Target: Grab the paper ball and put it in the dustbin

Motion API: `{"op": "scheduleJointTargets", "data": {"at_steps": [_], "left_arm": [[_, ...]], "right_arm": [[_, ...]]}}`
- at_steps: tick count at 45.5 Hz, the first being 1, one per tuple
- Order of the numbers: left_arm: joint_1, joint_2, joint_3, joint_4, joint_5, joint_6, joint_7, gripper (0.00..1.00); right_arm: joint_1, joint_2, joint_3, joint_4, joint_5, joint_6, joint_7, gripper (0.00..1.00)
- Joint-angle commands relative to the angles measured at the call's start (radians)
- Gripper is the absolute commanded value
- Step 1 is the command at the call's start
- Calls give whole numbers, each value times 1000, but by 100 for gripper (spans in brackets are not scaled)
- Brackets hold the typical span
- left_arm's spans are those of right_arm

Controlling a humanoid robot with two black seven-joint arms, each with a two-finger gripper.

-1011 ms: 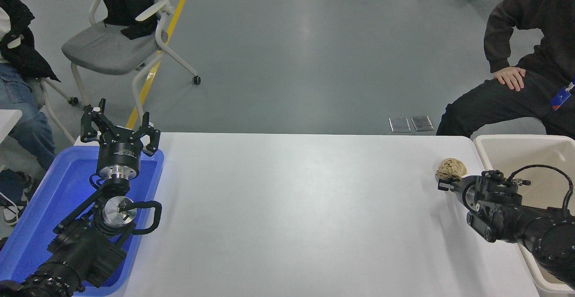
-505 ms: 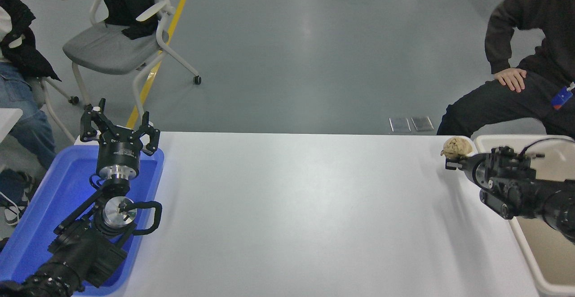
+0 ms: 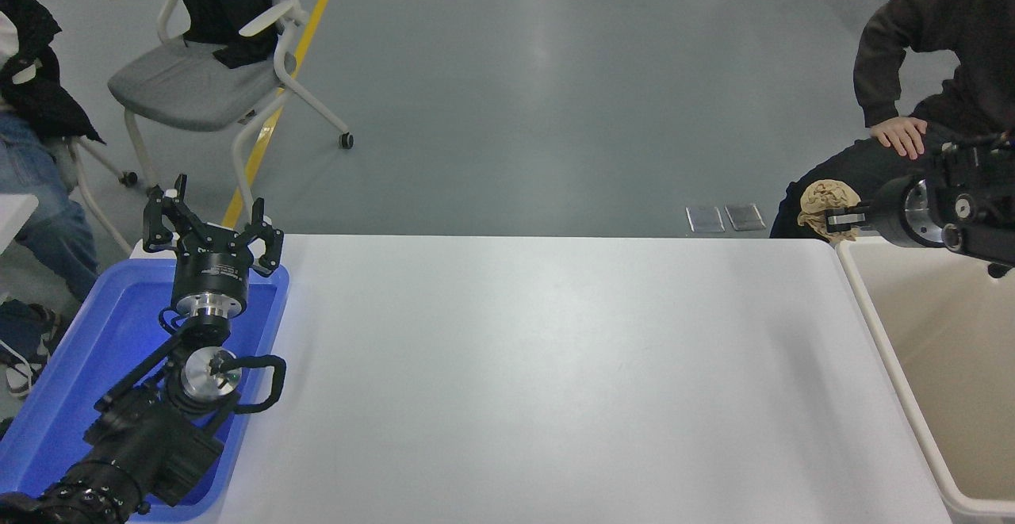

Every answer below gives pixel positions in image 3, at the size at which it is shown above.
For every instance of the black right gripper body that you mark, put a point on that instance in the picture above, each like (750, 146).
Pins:
(888, 211)

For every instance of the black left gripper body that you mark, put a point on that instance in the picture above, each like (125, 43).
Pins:
(210, 270)

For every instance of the tan paper ball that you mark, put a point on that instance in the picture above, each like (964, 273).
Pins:
(813, 199)

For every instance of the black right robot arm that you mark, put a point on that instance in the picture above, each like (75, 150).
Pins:
(983, 223)

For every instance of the person's forearm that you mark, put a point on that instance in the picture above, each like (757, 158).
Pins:
(876, 88)

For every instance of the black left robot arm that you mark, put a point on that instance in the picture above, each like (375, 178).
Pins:
(135, 445)

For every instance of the person's hand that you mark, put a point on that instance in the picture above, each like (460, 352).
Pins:
(904, 134)

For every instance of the metal floor plate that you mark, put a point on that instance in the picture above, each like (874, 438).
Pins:
(744, 217)
(705, 219)

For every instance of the seated person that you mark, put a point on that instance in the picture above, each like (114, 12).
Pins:
(40, 191)

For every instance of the grey white-framed chair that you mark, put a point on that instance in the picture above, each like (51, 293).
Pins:
(182, 84)

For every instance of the white side table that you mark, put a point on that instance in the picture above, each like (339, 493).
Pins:
(14, 213)

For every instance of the blue plastic tray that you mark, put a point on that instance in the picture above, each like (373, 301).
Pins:
(87, 349)

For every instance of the dark white-soled shoe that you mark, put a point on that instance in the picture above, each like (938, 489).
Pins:
(28, 326)

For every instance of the large pale bin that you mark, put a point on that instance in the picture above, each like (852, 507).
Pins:
(951, 365)

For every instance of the black garment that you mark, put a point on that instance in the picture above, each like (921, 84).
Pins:
(214, 1)

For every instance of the white chair frame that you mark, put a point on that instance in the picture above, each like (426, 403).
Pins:
(95, 191)

